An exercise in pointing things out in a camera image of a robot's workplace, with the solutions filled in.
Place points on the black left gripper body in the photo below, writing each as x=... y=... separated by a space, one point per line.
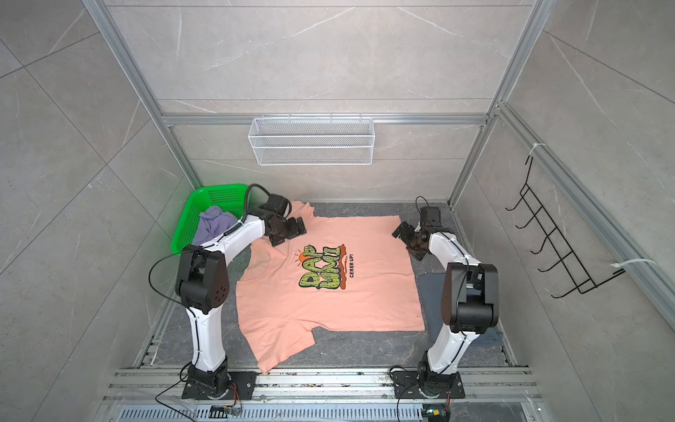
x=288 y=229

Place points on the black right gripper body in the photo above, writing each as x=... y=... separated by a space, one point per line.
x=412 y=239

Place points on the pink graphic t-shirt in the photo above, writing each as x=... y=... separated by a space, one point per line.
x=346 y=274

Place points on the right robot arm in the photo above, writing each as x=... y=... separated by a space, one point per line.
x=438 y=371

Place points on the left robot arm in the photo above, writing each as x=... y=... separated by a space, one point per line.
x=203 y=285

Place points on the folded blue-grey t-shirt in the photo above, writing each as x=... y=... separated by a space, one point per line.
x=466 y=300

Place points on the green plastic laundry basket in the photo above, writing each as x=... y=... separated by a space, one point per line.
x=229 y=198

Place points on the purple t-shirt in basket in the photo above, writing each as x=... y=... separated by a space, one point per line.
x=212 y=223

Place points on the white wire mesh basket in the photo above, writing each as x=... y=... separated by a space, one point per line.
x=287 y=141

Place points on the black wire hook rack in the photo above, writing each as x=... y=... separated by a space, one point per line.
x=579 y=278

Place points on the white cable tie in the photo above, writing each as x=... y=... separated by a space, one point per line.
x=633 y=261

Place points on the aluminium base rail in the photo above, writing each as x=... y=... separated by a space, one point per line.
x=475 y=394

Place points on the aluminium frame profile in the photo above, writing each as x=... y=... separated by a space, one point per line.
x=655 y=284

